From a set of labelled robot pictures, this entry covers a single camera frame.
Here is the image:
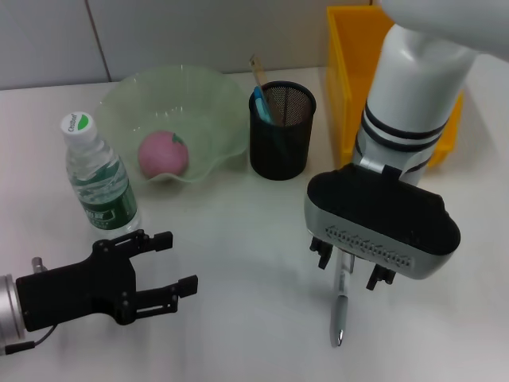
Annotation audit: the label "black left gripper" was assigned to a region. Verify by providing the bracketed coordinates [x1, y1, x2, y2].
[15, 228, 199, 333]

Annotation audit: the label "black mesh pen holder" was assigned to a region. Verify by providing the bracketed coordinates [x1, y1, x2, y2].
[248, 80, 317, 181]

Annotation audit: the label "green glass fruit bowl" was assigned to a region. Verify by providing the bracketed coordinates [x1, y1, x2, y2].
[95, 65, 250, 184]

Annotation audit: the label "silver grey pen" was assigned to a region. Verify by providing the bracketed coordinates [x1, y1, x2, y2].
[330, 252, 356, 348]

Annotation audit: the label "clear water bottle green label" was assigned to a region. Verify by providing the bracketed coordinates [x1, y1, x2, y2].
[60, 111, 141, 240]

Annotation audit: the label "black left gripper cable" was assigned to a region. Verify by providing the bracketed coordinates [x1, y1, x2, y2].
[4, 325, 57, 356]

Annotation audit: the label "pink toy peach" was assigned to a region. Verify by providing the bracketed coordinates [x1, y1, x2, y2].
[138, 130, 190, 178]

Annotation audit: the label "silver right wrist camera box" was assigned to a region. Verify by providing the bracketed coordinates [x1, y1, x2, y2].
[304, 162, 462, 282]

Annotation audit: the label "clear plastic ruler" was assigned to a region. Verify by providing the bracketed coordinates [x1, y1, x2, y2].
[248, 55, 274, 120]

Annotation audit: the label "yellow plastic bin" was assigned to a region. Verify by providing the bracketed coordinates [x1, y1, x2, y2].
[325, 3, 465, 172]

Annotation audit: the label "blue scissors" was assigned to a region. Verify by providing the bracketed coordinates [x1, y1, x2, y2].
[253, 87, 276, 125]

